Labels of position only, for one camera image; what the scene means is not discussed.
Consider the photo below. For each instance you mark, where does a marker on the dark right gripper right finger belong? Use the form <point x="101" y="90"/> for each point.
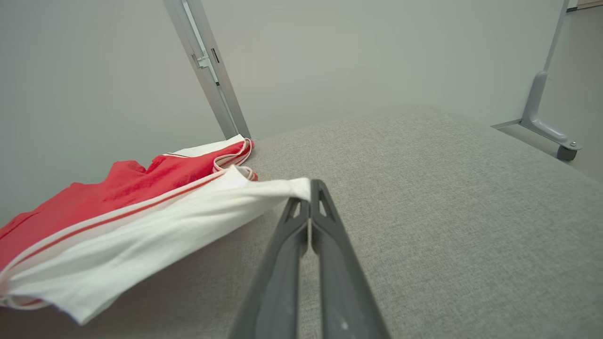
<point x="344" y="301"/>

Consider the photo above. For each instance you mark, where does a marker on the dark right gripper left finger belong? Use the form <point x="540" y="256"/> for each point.
<point x="273" y="301"/>

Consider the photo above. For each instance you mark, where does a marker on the red white striped shirt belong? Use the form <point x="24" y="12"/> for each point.
<point x="118" y="245"/>

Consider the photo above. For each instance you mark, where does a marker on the grey fabric sofa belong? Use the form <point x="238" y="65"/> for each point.
<point x="447" y="212"/>

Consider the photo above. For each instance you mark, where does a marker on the grey partition leg with caster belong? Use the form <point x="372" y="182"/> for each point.
<point x="537" y="103"/>

